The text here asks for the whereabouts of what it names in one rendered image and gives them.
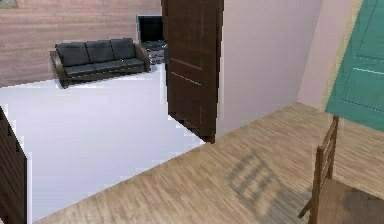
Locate teal panelled room door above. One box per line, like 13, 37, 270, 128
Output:
325, 0, 384, 132

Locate dark grey three-seat sofa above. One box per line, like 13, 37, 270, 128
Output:
49, 37, 152, 89

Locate grey television stand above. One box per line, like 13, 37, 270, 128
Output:
141, 40, 169, 65

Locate black television set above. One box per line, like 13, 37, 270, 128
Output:
136, 14, 165, 44

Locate brown wooden chair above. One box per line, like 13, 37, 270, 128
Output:
297, 114, 384, 224

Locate dark brown wooden cupboard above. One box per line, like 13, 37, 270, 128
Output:
0, 105, 28, 224

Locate dark brown room door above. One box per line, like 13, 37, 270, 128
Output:
161, 0, 225, 144

